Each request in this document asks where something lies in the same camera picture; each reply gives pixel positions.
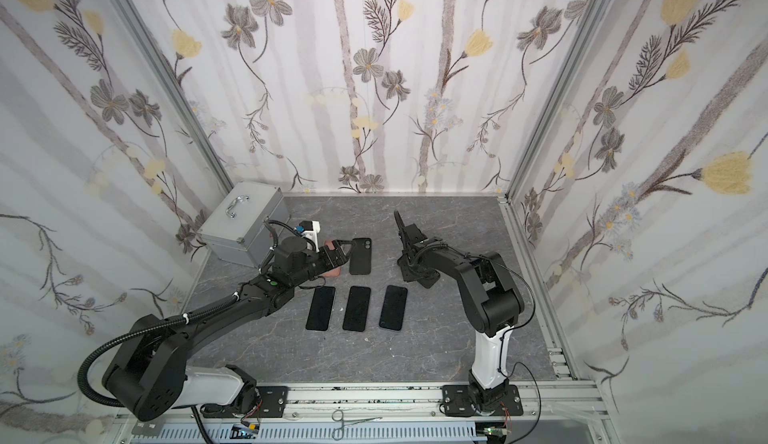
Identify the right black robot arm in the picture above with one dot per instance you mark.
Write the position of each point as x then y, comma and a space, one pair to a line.
491, 301

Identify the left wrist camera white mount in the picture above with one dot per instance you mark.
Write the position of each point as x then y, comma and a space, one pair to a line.
310, 230

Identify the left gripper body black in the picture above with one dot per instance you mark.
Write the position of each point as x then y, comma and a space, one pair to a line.
332, 255

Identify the silver first aid case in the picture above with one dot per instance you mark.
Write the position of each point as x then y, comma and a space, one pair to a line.
234, 231

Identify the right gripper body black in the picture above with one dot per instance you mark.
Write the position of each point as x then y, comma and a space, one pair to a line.
411, 249

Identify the pink phone case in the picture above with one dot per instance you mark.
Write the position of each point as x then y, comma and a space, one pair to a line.
335, 257

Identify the black phone case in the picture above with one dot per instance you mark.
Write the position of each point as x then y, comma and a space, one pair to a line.
360, 262

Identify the metal scissors forceps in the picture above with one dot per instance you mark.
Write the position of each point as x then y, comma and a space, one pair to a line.
338, 416

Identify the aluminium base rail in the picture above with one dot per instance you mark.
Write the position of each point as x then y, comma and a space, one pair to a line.
554, 412

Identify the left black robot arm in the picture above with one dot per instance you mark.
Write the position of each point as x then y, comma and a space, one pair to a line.
150, 373

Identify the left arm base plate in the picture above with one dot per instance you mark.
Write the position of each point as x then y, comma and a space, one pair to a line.
261, 401

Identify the phone with black screen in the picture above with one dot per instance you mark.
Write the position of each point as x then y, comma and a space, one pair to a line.
321, 308

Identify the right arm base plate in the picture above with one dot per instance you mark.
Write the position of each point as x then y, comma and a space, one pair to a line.
457, 400

